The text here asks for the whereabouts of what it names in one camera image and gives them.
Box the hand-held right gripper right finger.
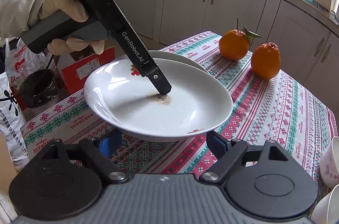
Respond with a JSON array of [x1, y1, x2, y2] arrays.
[[199, 131, 291, 183]]

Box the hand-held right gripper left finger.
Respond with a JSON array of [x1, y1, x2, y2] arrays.
[[47, 129, 129, 184]]

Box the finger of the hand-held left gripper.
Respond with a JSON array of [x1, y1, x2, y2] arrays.
[[142, 65, 172, 95]]

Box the white plate with brown stain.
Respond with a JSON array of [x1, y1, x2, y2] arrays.
[[84, 58, 233, 142]]

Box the white plate one fruit print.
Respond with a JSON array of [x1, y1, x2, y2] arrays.
[[114, 50, 210, 74]]

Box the white bowl pink floral print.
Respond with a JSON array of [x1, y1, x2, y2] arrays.
[[319, 136, 339, 187], [311, 184, 339, 224]]

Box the person's left forearm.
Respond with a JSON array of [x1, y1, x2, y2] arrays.
[[0, 0, 55, 40]]

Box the person's left hand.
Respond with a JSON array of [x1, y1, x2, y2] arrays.
[[38, 0, 105, 55]]

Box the patterned red green tablecloth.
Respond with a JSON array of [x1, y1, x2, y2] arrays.
[[21, 31, 338, 202]]

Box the red cardboard box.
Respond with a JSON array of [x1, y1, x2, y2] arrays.
[[57, 46, 117, 96]]

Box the orange with stem and leaf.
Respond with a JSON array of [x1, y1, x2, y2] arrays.
[[219, 18, 262, 61]]

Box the black bucket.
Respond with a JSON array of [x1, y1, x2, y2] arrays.
[[19, 69, 59, 109]]

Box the bumpy orange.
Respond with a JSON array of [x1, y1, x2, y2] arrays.
[[250, 42, 281, 81]]

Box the white printed bag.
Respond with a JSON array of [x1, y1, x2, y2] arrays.
[[0, 72, 30, 172]]

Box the red white plastic bag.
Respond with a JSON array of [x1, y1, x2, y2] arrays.
[[5, 38, 33, 74]]

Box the white kitchen cabinets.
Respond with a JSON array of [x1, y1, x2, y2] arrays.
[[138, 0, 339, 118]]

